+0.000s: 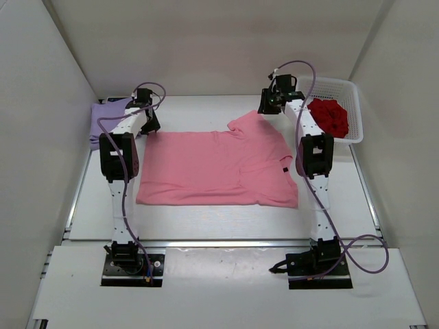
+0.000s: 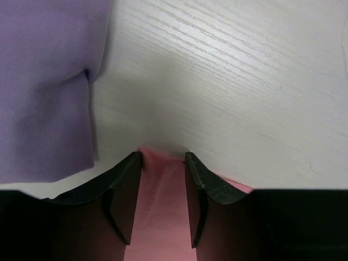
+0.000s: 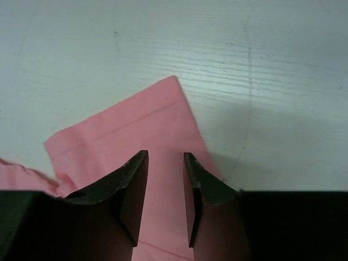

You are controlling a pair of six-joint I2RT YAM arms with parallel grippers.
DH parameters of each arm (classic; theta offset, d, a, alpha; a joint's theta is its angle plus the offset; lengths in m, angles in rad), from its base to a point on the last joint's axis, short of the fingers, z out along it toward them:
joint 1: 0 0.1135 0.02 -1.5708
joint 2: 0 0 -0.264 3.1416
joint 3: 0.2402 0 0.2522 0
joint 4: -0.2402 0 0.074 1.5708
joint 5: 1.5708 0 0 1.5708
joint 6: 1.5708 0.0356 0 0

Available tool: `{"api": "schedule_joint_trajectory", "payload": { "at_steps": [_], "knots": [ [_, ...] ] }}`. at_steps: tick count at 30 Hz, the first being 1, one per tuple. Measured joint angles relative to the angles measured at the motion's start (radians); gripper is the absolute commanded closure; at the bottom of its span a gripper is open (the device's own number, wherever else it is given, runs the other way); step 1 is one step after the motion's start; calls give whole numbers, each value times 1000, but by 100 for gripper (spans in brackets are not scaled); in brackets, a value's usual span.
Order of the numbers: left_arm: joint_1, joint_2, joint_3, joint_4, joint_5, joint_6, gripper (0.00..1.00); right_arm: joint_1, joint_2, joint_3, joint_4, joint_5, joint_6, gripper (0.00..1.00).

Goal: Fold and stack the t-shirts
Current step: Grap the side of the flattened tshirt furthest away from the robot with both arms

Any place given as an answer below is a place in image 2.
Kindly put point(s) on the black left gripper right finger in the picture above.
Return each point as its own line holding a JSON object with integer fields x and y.
{"x": 263, "y": 224}

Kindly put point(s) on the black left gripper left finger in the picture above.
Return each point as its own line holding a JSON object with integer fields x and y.
{"x": 93, "y": 221}

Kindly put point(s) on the pink t shirt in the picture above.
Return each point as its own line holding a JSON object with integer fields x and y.
{"x": 161, "y": 228}

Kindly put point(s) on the purple t shirt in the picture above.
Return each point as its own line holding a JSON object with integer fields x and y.
{"x": 51, "y": 51}

